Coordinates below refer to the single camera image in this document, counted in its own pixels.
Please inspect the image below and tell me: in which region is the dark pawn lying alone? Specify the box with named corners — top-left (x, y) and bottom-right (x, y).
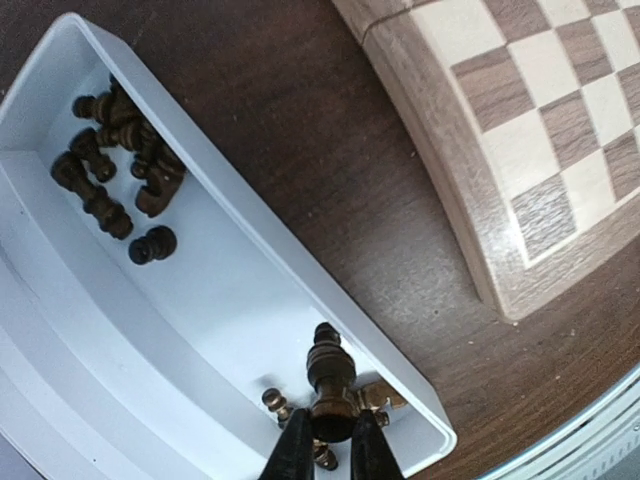
top-left (128, 225), bottom-right (177, 265)

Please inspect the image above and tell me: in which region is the dark knight chess piece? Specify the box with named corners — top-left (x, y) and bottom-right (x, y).
top-left (131, 146), bottom-right (187, 218)

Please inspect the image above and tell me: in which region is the wooden chess board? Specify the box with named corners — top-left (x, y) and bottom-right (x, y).
top-left (336, 0), bottom-right (639, 321)

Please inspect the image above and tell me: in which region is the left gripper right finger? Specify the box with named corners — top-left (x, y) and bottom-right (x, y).
top-left (350, 410), bottom-right (403, 480)

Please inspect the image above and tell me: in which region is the dark chess pieces upper pile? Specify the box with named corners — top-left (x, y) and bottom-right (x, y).
top-left (50, 74), bottom-right (179, 240)

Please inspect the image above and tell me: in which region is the dark chess pieces lower pile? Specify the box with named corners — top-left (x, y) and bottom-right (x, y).
top-left (260, 380), bottom-right (408, 479)

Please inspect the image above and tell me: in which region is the dark chess pieces pile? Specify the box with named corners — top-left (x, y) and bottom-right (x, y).
top-left (260, 380), bottom-right (408, 479)
top-left (50, 74), bottom-right (179, 240)

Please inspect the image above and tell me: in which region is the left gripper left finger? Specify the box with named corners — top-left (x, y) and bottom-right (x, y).
top-left (261, 409), bottom-right (314, 480)

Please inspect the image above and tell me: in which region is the white plastic divided tray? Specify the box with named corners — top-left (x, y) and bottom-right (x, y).
top-left (1, 13), bottom-right (457, 479)

